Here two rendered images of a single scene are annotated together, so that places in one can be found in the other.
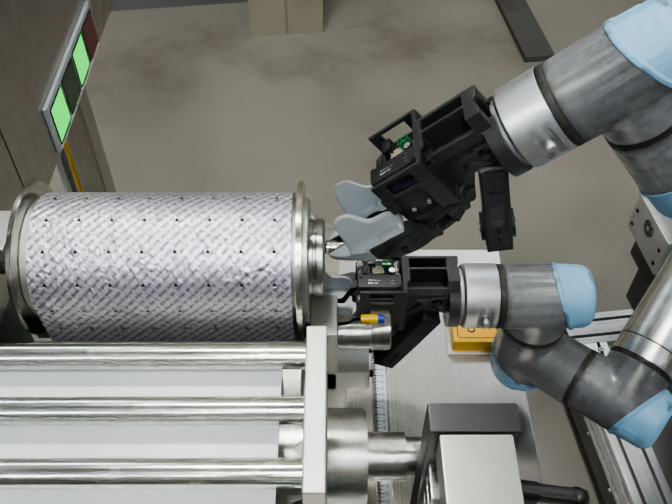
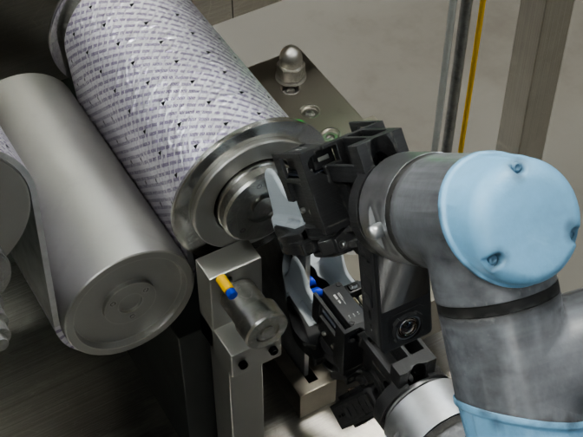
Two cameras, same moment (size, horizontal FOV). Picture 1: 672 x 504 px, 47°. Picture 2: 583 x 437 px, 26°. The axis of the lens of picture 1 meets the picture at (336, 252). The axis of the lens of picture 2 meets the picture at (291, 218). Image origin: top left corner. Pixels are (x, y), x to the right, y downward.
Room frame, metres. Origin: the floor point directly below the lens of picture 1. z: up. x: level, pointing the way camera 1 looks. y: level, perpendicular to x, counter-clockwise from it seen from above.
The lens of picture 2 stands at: (0.15, -0.61, 2.01)
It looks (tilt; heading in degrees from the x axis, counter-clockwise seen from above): 48 degrees down; 60
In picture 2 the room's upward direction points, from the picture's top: straight up
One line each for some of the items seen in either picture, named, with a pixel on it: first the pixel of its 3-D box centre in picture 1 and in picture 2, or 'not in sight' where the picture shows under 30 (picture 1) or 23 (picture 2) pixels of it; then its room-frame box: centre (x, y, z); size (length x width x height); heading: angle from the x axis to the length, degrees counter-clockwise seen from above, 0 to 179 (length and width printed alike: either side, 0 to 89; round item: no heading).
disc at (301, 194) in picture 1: (301, 257); (251, 190); (0.49, 0.03, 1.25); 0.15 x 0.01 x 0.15; 0
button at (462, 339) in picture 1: (474, 326); not in sight; (0.65, -0.20, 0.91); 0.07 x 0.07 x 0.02; 0
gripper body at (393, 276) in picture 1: (404, 292); (377, 348); (0.55, -0.08, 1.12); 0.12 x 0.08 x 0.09; 90
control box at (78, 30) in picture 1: (74, 72); not in sight; (0.88, 0.36, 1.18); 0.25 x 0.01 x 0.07; 0
